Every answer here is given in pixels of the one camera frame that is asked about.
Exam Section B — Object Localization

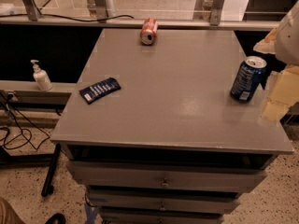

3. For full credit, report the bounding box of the drawer with knob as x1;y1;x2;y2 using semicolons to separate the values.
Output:
66;161;266;193
100;210;223;224
89;189;239;214

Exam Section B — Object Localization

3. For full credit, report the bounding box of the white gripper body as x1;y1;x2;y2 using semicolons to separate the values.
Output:
275;1;299;65

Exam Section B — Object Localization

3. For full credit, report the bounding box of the white pump dispenser bottle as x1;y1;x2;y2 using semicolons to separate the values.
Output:
31;60;52;91

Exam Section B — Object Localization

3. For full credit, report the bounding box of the tan trouser leg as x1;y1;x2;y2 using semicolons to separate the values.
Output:
0;197;25;224

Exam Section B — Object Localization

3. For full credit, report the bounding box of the blue pepsi can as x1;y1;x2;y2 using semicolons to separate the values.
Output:
230;56;267;103

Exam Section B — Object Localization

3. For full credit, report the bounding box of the blue tape cross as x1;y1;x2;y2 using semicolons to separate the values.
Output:
84;203;99;224

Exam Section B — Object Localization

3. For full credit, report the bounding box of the dark blue snack packet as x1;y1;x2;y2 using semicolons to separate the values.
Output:
79;77;121;105

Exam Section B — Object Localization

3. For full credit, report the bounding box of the red coke can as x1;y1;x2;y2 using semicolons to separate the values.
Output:
140;18;158;45

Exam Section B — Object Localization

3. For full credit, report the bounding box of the top drawer with knob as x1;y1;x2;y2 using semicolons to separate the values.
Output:
66;161;266;193

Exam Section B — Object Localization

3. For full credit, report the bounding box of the black floor cable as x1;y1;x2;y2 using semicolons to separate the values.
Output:
0;91;64;151

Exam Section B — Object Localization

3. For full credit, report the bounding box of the middle drawer with knob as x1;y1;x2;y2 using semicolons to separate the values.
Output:
89;189;239;214

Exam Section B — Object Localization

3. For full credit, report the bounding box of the black shoe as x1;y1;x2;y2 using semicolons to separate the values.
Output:
45;213;66;224

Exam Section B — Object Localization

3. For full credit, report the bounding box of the black metal stand leg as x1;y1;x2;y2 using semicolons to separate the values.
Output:
41;144;61;197

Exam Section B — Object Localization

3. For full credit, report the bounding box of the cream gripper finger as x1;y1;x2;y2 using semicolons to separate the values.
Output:
262;66;299;121
253;28;278;54

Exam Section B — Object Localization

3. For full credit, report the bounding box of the bottom drawer with knob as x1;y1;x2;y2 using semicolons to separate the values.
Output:
100;210;223;224

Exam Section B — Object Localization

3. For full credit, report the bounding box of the black cable on ledge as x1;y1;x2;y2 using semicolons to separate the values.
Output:
0;12;135;22

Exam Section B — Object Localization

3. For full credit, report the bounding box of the grey drawer cabinet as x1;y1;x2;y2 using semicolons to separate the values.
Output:
51;29;292;218

